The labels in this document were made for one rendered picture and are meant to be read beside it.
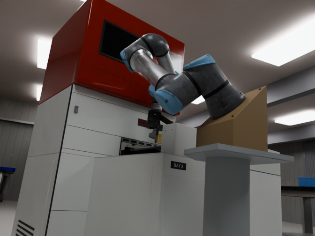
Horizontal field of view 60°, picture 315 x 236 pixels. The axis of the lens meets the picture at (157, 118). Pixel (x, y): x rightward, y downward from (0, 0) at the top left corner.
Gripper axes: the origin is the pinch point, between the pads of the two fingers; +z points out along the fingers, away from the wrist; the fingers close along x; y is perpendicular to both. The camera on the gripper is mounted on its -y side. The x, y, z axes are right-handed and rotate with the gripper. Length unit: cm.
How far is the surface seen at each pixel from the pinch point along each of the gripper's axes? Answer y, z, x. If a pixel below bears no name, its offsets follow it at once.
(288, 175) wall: -518, -60, -785
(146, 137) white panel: 6.9, -3.9, -12.3
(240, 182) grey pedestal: -26, 25, 78
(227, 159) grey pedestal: -21, 17, 78
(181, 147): -8, 11, 54
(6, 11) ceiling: 229, -206, -195
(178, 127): -6, 2, 55
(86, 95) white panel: 45, -21, 15
